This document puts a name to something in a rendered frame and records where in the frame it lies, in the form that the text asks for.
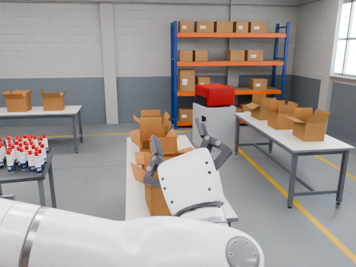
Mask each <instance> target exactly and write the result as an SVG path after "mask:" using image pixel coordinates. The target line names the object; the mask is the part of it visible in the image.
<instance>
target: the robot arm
mask: <svg viewBox="0 0 356 267"><path fill-rule="evenodd" d="M195 121H196V124H197V127H198V131H199V134H200V137H201V138H202V139H203V140H202V143H201V145H200V148H199V149H196V150H193V151H190V152H188V153H185V154H182V155H180V156H177V157H174V158H171V159H169V160H167V161H162V160H163V158H164V154H163V149H162V144H161V141H160V140H159V139H158V138H157V137H156V136H155V135H152V136H151V140H152V142H151V143H150V146H151V150H152V156H151V158H150V159H151V161H150V162H149V164H148V166H147V168H146V173H145V176H144V179H143V182H144V183H145V184H147V185H151V186H155V187H158V188H162V191H163V195H164V198H165V200H166V203H167V206H168V208H169V210H170V213H171V215H172V216H152V217H142V218H136V219H132V220H126V221H116V220H109V219H104V218H99V217H94V216H90V215H85V214H81V213H76V212H71V211H66V210H61V209H56V208H51V207H45V206H40V205H36V204H30V203H25V202H19V201H15V200H10V199H4V198H0V267H264V262H265V261H264V254H263V251H262V249H261V247H260V245H259V244H258V243H257V242H256V240H255V239H253V238H252V237H251V236H250V235H248V234H246V233H245V232H243V231H240V230H238V229H235V228H232V227H229V226H228V222H227V219H226V215H225V212H224V209H222V208H220V206H222V205H223V204H224V195H223V188H222V184H221V179H220V175H219V171H218V169H219V168H220V167H221V166H222V164H223V163H224V162H225V161H226V160H227V159H228V158H229V156H230V155H231V154H232V153H233V152H232V150H231V149H230V148H229V147H228V146H227V145H225V144H224V143H223V142H222V141H221V140H219V139H217V138H214V137H212V136H210V133H209V130H208V127H207V124H206V122H205V121H204V122H202V121H201V120H200V118H199V117H197V118H196V119H195ZM213 147H216V148H218V149H220V150H221V153H220V154H219V155H218V156H217V157H216V159H215V157H214V156H213V155H211V154H210V153H211V151H212V148H213ZM156 170H157V171H158V177H159V180H158V179H154V178H153V177H154V174H155V172H156Z"/></svg>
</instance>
